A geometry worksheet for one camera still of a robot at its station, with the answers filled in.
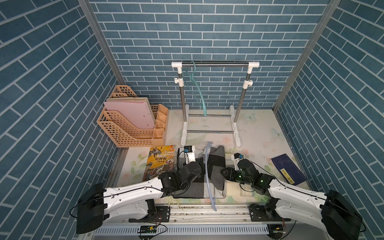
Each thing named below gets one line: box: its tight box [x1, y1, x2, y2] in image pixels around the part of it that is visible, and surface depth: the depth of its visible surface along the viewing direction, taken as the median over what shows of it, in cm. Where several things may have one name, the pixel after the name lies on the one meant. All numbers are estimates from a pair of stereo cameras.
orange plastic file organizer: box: [97, 85, 169, 148], surface depth 97 cm
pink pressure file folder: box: [103, 101, 156, 130], surface depth 89 cm
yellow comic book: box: [143, 145, 178, 182], surface depth 93 cm
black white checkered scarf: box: [172, 145, 226, 199], surface depth 82 cm
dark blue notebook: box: [271, 153, 307, 186], surface depth 91 cm
